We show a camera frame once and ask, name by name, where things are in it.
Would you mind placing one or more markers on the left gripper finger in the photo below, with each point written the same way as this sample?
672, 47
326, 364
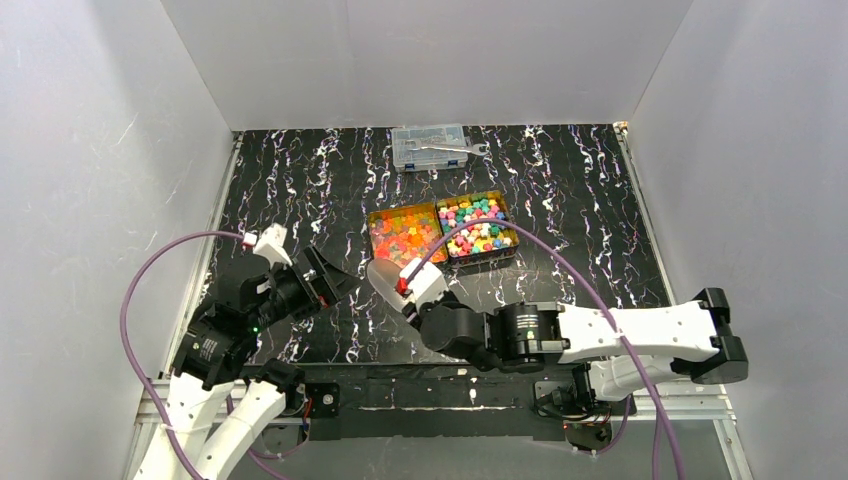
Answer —
332, 284
315, 266

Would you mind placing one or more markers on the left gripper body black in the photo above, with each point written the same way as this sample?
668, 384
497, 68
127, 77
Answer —
313, 276

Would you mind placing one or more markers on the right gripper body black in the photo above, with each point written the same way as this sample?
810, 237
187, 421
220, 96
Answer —
411, 304

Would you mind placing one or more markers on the translucent plastic scoop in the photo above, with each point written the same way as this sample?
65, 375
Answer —
383, 275

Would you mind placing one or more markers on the tin of orange gummy candies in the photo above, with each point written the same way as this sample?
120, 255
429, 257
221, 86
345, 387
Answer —
403, 233

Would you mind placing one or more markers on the tin of multicolour star candies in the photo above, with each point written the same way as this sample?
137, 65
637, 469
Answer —
477, 240

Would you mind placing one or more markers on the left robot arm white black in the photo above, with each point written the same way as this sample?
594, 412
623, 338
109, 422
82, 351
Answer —
214, 409

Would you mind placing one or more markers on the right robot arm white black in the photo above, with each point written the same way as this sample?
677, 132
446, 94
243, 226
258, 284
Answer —
612, 354

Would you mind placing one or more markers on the clear plastic parts box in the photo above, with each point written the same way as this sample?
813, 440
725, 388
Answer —
405, 160

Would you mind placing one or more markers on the silver wrench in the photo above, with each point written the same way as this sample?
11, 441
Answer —
475, 149

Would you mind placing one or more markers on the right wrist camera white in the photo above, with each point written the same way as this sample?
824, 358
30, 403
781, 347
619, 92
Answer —
421, 282

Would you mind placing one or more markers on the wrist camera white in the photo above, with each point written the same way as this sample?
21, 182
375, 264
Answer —
421, 282
270, 246

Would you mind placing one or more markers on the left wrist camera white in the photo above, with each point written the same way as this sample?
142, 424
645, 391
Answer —
270, 246

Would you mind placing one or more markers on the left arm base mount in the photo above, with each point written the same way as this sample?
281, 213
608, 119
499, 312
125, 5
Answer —
311, 401

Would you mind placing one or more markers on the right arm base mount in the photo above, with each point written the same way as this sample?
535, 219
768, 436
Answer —
590, 426

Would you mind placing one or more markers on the aluminium frame rail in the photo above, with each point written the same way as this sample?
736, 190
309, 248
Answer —
465, 394

